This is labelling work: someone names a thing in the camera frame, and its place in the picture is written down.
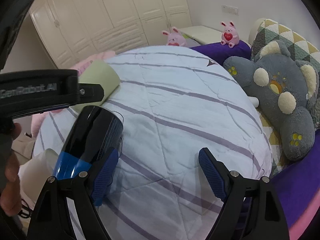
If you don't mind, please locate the blue black metal cup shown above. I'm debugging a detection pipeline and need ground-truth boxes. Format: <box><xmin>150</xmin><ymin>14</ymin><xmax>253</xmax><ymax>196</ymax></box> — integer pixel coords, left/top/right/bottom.
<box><xmin>53</xmin><ymin>106</ymin><xmax>123</xmax><ymax>180</ymax></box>

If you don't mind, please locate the light green plastic cup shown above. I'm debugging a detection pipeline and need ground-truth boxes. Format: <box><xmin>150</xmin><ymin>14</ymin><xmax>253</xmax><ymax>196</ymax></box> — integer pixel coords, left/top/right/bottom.
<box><xmin>72</xmin><ymin>60</ymin><xmax>120</xmax><ymax>113</ymax></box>

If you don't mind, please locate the person's hand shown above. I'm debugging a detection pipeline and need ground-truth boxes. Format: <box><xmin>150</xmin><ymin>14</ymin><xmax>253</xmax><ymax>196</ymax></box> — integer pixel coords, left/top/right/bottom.
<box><xmin>1</xmin><ymin>123</ymin><xmax>22</xmax><ymax>217</ymax></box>

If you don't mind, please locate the folded pink quilt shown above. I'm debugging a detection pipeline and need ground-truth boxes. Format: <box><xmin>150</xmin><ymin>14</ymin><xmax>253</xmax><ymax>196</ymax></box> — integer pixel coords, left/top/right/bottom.
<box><xmin>31</xmin><ymin>50</ymin><xmax>116</xmax><ymax>138</ymax></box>

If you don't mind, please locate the pink fleece blanket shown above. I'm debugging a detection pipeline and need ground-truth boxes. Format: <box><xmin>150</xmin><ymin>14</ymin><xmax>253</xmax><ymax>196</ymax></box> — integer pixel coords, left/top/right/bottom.
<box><xmin>289</xmin><ymin>199</ymin><xmax>319</xmax><ymax>240</ymax></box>

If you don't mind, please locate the beige jacket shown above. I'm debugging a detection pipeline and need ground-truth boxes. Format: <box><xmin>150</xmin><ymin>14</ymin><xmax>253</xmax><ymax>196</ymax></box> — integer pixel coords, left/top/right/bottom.
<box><xmin>12</xmin><ymin>133</ymin><xmax>35</xmax><ymax>160</ymax></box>

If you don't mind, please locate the cream white wardrobe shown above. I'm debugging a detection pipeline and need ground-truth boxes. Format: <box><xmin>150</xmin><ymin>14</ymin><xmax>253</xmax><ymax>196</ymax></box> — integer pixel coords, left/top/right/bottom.
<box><xmin>30</xmin><ymin>0</ymin><xmax>191</xmax><ymax>69</ymax></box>

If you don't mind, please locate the striped white table cloth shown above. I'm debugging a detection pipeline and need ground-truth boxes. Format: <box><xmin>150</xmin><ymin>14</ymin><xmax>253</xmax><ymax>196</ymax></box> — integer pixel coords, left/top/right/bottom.
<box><xmin>32</xmin><ymin>45</ymin><xmax>273</xmax><ymax>240</ymax></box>

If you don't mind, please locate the pink bunny plush left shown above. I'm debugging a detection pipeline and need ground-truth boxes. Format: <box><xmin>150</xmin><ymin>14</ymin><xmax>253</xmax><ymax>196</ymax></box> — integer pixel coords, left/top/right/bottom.
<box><xmin>162</xmin><ymin>27</ymin><xmax>187</xmax><ymax>47</ymax></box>

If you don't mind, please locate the pink bunny plush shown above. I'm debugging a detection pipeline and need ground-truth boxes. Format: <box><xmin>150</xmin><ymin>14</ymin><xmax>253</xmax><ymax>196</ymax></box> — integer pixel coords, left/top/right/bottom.
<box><xmin>220</xmin><ymin>21</ymin><xmax>240</xmax><ymax>48</ymax></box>
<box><xmin>162</xmin><ymin>27</ymin><xmax>187</xmax><ymax>47</ymax></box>

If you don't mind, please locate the white bedside table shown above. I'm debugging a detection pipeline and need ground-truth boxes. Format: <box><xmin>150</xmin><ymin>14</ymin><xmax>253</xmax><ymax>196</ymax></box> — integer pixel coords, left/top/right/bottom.
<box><xmin>180</xmin><ymin>25</ymin><xmax>222</xmax><ymax>44</ymax></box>

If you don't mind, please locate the grey koala plush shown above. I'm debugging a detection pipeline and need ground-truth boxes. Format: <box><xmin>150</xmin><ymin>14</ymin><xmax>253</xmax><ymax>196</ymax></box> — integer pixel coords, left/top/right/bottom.
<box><xmin>223</xmin><ymin>40</ymin><xmax>319</xmax><ymax>161</ymax></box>

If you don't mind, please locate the pink bunny plush right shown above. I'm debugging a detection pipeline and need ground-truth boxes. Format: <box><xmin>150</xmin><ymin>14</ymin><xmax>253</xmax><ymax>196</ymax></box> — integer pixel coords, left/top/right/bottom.
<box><xmin>220</xmin><ymin>21</ymin><xmax>240</xmax><ymax>48</ymax></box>

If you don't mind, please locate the triangle pattern quilted pillow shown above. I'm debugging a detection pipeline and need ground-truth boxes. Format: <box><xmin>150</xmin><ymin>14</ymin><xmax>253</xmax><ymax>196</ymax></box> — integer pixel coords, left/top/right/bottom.
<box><xmin>250</xmin><ymin>18</ymin><xmax>320</xmax><ymax>131</ymax></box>

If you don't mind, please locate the white wall socket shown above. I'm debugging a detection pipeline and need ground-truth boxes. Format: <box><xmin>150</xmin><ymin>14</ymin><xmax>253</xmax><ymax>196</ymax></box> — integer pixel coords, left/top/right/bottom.
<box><xmin>221</xmin><ymin>5</ymin><xmax>239</xmax><ymax>15</ymax></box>

